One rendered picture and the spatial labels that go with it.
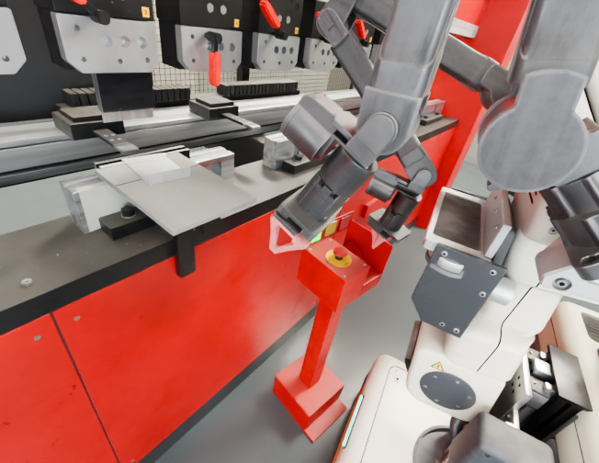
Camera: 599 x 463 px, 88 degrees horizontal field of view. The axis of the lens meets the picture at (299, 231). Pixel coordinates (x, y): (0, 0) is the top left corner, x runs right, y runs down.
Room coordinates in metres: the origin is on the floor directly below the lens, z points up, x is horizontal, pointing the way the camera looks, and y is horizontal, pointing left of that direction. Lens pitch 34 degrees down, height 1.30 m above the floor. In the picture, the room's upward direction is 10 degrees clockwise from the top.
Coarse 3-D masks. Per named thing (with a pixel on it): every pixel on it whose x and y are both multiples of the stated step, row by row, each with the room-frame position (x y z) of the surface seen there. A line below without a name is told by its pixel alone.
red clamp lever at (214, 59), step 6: (210, 36) 0.69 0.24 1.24; (216, 36) 0.69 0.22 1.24; (210, 42) 0.70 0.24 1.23; (216, 42) 0.69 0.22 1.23; (216, 48) 0.70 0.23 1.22; (210, 54) 0.70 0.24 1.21; (216, 54) 0.69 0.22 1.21; (210, 60) 0.69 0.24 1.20; (216, 60) 0.69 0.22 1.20; (210, 66) 0.69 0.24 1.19; (216, 66) 0.69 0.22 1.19; (210, 72) 0.69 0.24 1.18; (216, 72) 0.69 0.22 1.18; (210, 78) 0.69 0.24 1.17; (216, 78) 0.69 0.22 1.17; (210, 84) 0.70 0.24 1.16; (216, 84) 0.69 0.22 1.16
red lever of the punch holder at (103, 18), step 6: (72, 0) 0.50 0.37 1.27; (78, 0) 0.50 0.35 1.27; (84, 0) 0.50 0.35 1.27; (84, 6) 0.51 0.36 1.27; (90, 6) 0.52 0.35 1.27; (90, 12) 0.52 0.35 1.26; (96, 12) 0.52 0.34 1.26; (102, 12) 0.52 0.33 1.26; (96, 18) 0.52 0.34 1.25; (102, 18) 0.52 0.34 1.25; (108, 18) 0.53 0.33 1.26; (102, 24) 0.52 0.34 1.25; (108, 24) 0.53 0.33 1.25
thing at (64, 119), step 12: (60, 108) 0.73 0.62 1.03; (72, 108) 0.74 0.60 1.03; (84, 108) 0.75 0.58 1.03; (96, 108) 0.77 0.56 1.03; (60, 120) 0.70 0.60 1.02; (72, 120) 0.69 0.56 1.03; (84, 120) 0.70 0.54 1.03; (96, 120) 0.72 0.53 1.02; (72, 132) 0.67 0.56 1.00; (84, 132) 0.69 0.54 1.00; (96, 132) 0.69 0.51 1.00; (108, 132) 0.71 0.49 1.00; (120, 132) 0.76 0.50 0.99; (120, 144) 0.65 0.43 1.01; (132, 144) 0.66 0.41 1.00
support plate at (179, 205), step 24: (120, 168) 0.55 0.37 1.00; (192, 168) 0.60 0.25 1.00; (120, 192) 0.47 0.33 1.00; (144, 192) 0.48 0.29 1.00; (168, 192) 0.49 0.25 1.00; (192, 192) 0.51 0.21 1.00; (216, 192) 0.52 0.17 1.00; (240, 192) 0.54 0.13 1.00; (168, 216) 0.42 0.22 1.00; (192, 216) 0.43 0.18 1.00; (216, 216) 0.45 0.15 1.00
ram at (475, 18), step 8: (328, 0) 1.05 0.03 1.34; (464, 0) 2.00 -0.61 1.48; (472, 0) 2.11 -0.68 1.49; (480, 0) 2.23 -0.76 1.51; (488, 0) 2.35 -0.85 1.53; (464, 8) 2.03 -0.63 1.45; (472, 8) 2.15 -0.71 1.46; (480, 8) 2.28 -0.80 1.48; (456, 16) 1.96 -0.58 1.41; (464, 16) 2.07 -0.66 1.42; (472, 16) 2.19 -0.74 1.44; (480, 16) 2.33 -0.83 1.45; (456, 32) 2.04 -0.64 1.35; (464, 32) 2.16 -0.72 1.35; (472, 32) 2.30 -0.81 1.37
